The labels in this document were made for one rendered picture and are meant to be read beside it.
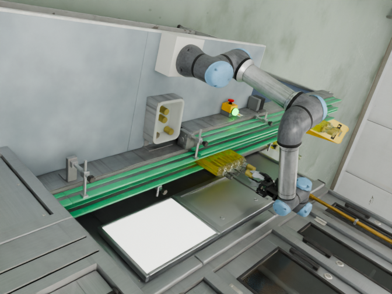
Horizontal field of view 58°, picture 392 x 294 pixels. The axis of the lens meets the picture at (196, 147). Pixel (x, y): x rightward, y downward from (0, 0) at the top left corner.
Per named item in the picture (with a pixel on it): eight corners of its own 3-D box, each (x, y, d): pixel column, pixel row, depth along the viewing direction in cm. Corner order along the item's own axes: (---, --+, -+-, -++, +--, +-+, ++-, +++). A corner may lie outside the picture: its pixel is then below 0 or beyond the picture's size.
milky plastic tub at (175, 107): (142, 137, 179) (153, 145, 174) (147, 96, 169) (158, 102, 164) (168, 132, 190) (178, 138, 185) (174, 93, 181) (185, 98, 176)
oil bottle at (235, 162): (206, 155, 204) (234, 172, 192) (207, 147, 201) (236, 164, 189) (212, 153, 208) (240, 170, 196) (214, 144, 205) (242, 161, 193)
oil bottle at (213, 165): (191, 160, 196) (220, 179, 184) (193, 151, 194) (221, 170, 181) (198, 158, 200) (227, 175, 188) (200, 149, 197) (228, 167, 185)
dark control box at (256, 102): (245, 106, 237) (255, 111, 232) (248, 95, 233) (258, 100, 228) (252, 105, 242) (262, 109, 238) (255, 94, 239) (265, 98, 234)
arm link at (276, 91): (215, 49, 156) (316, 116, 132) (237, 41, 165) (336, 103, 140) (210, 72, 165) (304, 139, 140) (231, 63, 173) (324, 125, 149)
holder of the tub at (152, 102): (141, 146, 181) (150, 153, 177) (147, 97, 169) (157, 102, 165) (166, 140, 193) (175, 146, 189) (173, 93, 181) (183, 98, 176)
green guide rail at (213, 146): (190, 149, 190) (200, 156, 185) (191, 147, 189) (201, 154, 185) (329, 105, 310) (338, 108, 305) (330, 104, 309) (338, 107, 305)
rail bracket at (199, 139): (184, 153, 187) (200, 163, 180) (189, 124, 180) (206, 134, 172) (188, 151, 189) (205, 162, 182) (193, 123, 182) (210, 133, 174)
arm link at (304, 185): (303, 193, 153) (298, 210, 159) (316, 181, 159) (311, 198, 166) (287, 184, 157) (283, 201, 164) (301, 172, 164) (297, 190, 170)
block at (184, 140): (175, 144, 190) (184, 150, 186) (178, 128, 186) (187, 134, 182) (180, 143, 193) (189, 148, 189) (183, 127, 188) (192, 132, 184)
